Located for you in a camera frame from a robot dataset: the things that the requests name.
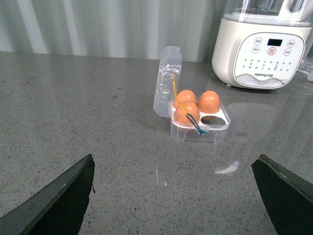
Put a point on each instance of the brown egg back right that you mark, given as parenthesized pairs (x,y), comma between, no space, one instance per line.
(209,102)

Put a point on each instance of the clear plastic bag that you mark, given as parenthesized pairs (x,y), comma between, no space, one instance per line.
(306,68)

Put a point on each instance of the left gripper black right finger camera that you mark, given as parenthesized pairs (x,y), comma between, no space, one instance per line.
(287,197)

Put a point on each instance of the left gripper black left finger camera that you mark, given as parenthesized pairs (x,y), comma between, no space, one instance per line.
(58,208)

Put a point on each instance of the brown egg front left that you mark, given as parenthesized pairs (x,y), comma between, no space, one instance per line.
(190,108)

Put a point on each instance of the brown egg back left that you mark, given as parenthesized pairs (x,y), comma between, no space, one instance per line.
(184,96)

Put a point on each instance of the clear plastic egg box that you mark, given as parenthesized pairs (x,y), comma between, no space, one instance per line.
(208,127)

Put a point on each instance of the white Joyoung blender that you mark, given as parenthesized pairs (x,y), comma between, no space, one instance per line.
(261,43)

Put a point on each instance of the brown egg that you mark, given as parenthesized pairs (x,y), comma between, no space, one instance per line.
(190,108)
(209,102)
(184,96)

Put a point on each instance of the yellow blue rubber band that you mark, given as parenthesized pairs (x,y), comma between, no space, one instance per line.
(182,105)

